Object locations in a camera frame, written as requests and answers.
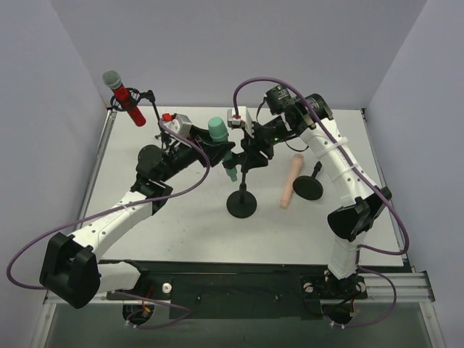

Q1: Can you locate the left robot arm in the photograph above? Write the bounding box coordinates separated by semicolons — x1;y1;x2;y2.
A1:
39;118;234;309

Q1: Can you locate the aluminium frame rail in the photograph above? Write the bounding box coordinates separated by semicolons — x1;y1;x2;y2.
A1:
43;271;436;305

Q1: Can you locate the black round-base stand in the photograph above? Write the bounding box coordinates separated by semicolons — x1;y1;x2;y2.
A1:
292;161;324;201
223;152;257;219

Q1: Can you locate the peach toy microphone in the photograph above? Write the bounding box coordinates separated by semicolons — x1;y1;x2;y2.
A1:
280;154;305;209

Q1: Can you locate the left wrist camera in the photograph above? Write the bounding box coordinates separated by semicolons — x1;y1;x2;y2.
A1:
161;113;192;138

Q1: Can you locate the mint green toy microphone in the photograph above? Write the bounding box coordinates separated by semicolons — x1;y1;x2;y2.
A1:
208;117;238;182

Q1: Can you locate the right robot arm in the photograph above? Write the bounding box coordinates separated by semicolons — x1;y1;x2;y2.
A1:
228;78;392;283

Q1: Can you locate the red glitter microphone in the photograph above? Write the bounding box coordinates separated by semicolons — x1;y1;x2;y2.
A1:
102;70;146;127

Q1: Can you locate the black round-base stand front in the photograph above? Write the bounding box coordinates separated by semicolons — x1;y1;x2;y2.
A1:
292;161;324;201

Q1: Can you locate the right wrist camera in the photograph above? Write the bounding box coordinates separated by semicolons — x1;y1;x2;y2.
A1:
226;106;254;138

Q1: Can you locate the black tripod microphone stand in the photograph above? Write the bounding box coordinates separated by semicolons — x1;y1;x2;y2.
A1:
108;85;175;153

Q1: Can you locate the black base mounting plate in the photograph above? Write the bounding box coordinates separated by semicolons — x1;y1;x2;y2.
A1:
104;260;363;322

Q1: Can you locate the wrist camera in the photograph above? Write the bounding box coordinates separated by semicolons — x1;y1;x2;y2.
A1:
161;113;192;138
226;106;254;138

